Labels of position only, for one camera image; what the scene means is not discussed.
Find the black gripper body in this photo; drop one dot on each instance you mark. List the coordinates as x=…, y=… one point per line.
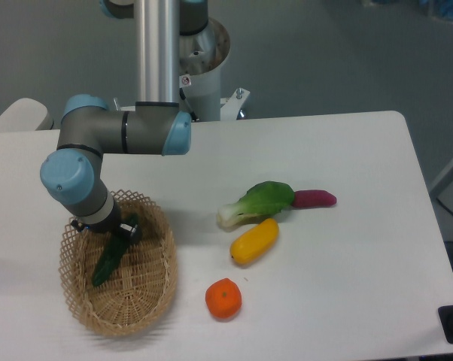
x=107, y=224

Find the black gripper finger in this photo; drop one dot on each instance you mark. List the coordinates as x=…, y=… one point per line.
x=128, y=234

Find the green cucumber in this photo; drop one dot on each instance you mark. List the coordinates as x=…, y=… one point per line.
x=112, y=254

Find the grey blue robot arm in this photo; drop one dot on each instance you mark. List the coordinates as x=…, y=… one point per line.
x=156, y=125

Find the woven wicker basket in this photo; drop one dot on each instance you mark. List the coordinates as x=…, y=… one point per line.
x=142, y=286

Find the orange tangerine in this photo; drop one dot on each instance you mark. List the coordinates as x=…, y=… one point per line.
x=223, y=299

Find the yellow mango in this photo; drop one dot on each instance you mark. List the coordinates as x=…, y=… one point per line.
x=255, y=242

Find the white chair armrest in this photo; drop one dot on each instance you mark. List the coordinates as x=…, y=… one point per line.
x=26, y=115

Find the green bok choy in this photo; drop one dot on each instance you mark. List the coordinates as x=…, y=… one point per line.
x=264, y=199

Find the purple sweet potato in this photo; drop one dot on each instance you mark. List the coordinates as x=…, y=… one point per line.
x=313, y=199

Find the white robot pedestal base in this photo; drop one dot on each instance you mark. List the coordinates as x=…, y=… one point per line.
x=180, y=60

